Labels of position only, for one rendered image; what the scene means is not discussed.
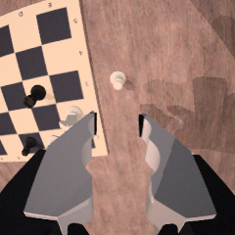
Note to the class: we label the white bishop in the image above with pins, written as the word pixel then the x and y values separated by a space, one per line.
pixel 52 138

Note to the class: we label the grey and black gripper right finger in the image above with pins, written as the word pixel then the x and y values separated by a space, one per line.
pixel 184 189

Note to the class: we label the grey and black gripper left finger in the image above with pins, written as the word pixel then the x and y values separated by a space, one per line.
pixel 53 189

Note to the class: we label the black chess piece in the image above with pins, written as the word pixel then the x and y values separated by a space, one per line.
pixel 37 93

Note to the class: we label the black chess pawn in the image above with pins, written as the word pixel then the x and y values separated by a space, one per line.
pixel 30 143

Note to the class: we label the black and cream chessboard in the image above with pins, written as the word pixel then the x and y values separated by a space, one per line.
pixel 44 44

